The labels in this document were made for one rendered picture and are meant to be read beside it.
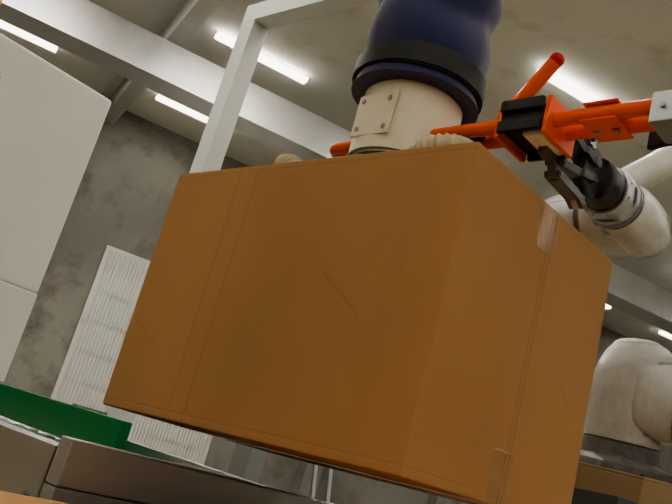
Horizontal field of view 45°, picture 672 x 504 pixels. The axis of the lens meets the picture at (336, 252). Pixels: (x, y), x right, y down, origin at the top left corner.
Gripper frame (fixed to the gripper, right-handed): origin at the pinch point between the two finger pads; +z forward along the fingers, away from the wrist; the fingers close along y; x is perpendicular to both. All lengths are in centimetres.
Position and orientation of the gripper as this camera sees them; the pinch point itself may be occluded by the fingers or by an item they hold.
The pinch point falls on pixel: (545, 128)
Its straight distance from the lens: 120.8
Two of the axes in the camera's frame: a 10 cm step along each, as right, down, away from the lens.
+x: -7.3, -0.2, 6.9
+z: -6.3, -3.8, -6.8
